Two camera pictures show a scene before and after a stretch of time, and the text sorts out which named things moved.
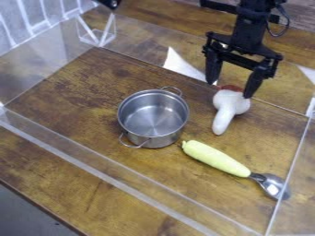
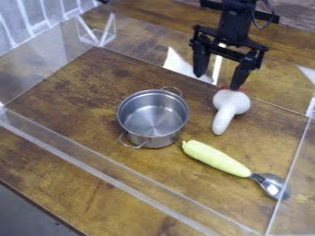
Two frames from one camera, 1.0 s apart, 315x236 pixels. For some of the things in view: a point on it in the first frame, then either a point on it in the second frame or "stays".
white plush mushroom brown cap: x=229 y=103 stays
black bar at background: x=275 y=19 stays
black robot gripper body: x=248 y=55 → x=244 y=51
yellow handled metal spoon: x=275 y=183 stays
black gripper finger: x=212 y=62 → x=200 y=52
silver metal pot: x=152 y=114 stays
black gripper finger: x=261 y=72 → x=247 y=64
